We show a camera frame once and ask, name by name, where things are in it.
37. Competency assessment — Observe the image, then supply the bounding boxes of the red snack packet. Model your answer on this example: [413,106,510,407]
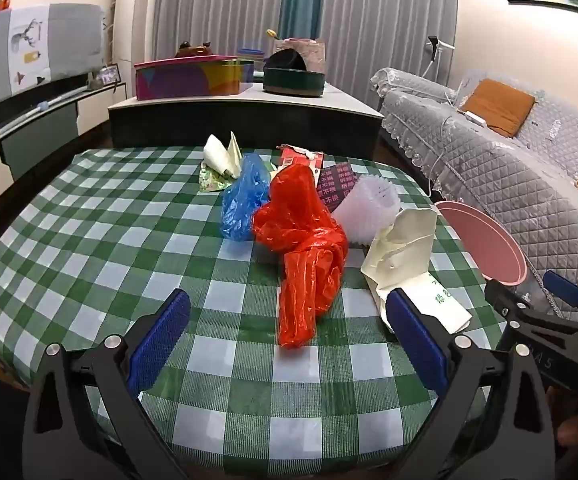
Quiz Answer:
[276,145,326,181]

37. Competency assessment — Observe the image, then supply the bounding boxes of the red plastic bag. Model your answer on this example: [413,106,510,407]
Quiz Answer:
[252,164,349,350]

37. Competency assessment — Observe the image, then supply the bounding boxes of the green checked tablecloth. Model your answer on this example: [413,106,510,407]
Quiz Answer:
[0,145,507,471]

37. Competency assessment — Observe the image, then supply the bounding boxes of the black television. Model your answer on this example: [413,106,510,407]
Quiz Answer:
[0,72,90,128]

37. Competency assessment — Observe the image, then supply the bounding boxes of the dark printed packet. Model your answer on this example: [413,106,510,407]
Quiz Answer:
[315,162,360,213]

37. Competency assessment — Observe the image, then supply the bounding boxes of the grey deer-print tv cover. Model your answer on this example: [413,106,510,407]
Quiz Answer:
[0,3,106,111]

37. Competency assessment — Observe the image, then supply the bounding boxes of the green round bowl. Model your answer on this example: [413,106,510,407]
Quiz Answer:
[262,67,326,98]

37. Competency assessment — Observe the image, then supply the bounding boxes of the tv cabinet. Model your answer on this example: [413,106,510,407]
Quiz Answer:
[0,80,130,186]

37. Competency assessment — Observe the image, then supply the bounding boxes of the white standing air conditioner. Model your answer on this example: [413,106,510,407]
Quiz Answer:
[116,0,162,86]

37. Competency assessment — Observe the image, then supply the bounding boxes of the white foam net sleeve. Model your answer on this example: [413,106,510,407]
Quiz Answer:
[331,175,401,247]

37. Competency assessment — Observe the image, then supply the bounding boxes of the cream paper carton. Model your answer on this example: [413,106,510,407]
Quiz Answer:
[360,206,473,335]

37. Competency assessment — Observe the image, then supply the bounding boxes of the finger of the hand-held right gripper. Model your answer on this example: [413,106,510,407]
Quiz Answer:
[484,279,532,328]
[543,270,578,328]

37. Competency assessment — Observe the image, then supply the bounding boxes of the white rod blue grip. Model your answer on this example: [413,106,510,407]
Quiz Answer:
[0,85,87,153]

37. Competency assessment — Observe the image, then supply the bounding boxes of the blue plastic bag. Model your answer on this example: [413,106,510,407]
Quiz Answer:
[220,152,273,241]

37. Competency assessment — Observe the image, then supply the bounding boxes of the white paper wrapper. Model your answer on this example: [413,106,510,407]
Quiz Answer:
[203,131,243,179]

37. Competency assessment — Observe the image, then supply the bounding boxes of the orange cushion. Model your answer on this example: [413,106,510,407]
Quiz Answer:
[461,78,536,138]

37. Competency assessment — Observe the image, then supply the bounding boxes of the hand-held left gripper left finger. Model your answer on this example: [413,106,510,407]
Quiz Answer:
[22,288,192,480]

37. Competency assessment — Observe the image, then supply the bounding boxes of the white cable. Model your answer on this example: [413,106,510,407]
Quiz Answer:
[425,85,470,197]

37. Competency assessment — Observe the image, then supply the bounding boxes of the pink plastic bin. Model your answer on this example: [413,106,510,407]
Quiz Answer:
[436,201,528,288]

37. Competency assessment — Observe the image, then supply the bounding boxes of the grey curtain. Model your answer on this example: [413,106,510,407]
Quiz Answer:
[319,0,460,111]
[151,0,290,63]

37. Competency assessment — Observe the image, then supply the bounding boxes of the pink printed bag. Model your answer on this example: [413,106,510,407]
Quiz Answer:
[275,37,326,75]

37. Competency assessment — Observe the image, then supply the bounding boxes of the thin green plant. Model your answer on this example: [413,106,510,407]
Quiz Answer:
[102,5,116,68]

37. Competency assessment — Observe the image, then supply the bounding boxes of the person's right hand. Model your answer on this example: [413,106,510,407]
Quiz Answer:
[546,390,578,448]

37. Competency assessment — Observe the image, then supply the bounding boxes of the colourful tin box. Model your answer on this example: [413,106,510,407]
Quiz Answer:
[134,55,255,101]

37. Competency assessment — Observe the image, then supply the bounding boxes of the black bowl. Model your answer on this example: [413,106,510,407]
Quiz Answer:
[267,50,307,72]

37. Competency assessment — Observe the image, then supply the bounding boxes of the dark coffee table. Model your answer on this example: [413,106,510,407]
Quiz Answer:
[108,81,385,161]

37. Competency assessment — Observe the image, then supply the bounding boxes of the brown teapot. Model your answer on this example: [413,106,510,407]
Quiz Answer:
[175,40,215,59]

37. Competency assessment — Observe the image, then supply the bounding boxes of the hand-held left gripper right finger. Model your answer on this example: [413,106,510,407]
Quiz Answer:
[385,287,556,480]

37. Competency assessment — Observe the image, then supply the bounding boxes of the grey quilted sofa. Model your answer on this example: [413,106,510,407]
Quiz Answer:
[371,67,578,323]

